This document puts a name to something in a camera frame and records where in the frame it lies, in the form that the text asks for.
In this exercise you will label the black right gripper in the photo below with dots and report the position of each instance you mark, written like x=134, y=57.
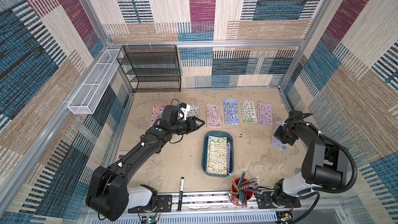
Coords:
x=280, y=134

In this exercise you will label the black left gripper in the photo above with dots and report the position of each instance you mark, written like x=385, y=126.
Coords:
x=193, y=122

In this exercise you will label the pastel sticker sheet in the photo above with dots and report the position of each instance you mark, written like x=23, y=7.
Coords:
x=277, y=143

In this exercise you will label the green dinosaur sticker sheet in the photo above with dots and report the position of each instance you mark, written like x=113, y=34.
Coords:
x=194, y=111

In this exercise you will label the pink bonbon sticker sheet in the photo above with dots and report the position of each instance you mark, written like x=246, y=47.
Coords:
x=213, y=116

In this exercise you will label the pink character sticker sheet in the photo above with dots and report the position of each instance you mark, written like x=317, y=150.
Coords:
x=265, y=116

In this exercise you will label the teal plastic storage box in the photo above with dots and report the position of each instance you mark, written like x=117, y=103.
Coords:
x=230, y=152

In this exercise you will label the pink cat sticker sheet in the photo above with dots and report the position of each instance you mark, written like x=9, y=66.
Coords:
x=157, y=112

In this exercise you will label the blue penguin sticker sheet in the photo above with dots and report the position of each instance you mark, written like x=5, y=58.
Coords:
x=231, y=112

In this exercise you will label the green frog sticker sheet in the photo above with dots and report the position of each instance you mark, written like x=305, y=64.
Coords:
x=248, y=111

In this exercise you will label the green house sticker sheet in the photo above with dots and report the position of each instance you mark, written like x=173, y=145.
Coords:
x=217, y=156

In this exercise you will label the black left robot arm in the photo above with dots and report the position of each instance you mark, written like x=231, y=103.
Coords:
x=108, y=194

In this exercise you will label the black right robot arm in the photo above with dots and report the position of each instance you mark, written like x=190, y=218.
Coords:
x=328, y=166

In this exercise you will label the black marker pen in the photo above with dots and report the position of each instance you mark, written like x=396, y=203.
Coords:
x=179, y=207

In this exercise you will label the red pencil cup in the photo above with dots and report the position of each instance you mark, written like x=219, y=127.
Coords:
x=235, y=193

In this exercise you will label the pink calculator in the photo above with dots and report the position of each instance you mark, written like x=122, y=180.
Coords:
x=121, y=154

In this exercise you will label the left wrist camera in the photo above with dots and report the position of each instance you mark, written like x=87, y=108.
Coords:
x=185, y=109

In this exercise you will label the black wire shelf rack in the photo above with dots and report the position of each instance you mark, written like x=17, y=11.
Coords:
x=151, y=68

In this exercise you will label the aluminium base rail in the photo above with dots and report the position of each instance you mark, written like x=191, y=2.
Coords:
x=215, y=207

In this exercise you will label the white wire mesh basket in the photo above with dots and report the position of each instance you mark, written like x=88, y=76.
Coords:
x=89, y=94

